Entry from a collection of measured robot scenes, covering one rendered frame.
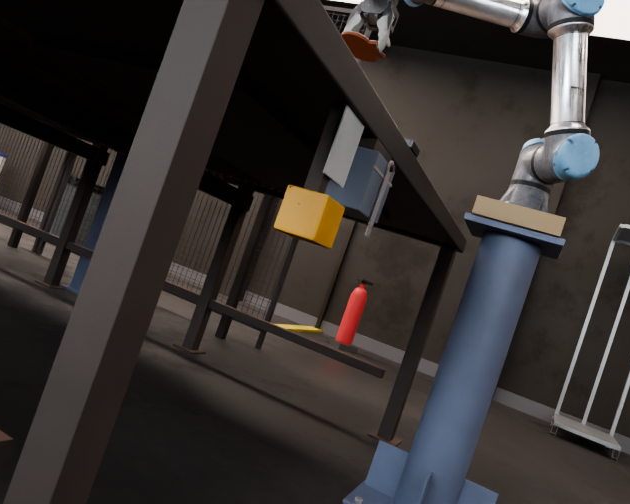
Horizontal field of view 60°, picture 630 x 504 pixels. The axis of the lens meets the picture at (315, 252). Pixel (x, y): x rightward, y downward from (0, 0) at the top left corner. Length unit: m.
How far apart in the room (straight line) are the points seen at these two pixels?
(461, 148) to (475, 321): 4.00
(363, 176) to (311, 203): 0.19
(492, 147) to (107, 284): 5.04
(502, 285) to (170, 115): 1.19
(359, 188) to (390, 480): 1.01
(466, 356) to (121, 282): 1.18
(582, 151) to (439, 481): 0.97
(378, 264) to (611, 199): 2.12
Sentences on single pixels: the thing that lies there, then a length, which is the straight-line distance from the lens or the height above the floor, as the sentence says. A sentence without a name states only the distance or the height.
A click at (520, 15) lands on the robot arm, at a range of 1.81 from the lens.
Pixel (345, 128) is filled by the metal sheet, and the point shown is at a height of 0.82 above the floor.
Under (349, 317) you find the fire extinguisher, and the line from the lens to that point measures 4.75.
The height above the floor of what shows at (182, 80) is 0.72.
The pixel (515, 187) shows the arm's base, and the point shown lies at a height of 0.99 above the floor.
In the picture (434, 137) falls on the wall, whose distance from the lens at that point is 5.60.
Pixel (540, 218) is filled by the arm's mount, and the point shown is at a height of 0.90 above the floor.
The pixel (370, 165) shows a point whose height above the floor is 0.80.
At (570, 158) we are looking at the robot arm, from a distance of 1.59.
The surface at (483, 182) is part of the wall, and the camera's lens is 5.40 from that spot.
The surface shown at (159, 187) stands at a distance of 0.60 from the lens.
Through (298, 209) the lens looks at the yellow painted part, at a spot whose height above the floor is 0.66.
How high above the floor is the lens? 0.58
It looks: 2 degrees up
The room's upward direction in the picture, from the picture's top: 19 degrees clockwise
